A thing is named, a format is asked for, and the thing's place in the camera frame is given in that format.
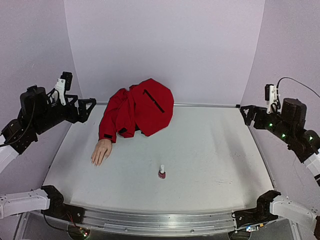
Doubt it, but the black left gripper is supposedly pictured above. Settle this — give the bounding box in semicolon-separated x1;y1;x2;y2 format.
34;94;98;135

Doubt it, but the red nail polish bottle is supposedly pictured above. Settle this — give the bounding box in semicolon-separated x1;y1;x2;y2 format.
158;170;166;179

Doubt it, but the white nail polish cap brush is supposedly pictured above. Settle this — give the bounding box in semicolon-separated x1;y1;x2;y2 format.
160;164;165;173

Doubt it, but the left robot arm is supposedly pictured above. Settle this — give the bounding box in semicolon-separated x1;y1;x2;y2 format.
0;85;97;219

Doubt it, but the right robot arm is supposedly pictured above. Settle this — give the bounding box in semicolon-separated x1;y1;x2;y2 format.
234;98;320;235

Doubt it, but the mannequin hand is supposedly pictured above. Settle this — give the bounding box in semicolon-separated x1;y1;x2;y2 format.
91;139;113;167

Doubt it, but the red jacket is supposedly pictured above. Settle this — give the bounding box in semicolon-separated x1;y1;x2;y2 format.
98;78;174;143

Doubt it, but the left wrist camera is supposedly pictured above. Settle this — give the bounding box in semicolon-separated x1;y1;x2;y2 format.
53;71;73;106

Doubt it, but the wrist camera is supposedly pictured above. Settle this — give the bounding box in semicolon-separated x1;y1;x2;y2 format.
264;84;281;114
53;71;73;106

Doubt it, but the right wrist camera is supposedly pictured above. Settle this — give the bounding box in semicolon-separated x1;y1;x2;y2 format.
264;84;281;114

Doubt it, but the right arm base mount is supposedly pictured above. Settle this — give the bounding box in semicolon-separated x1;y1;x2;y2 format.
232;190;281;229

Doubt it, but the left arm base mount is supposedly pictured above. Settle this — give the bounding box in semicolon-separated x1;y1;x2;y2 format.
40;185;85;224

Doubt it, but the aluminium front rail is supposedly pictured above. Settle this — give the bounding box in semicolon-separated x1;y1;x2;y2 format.
14;203;301;240

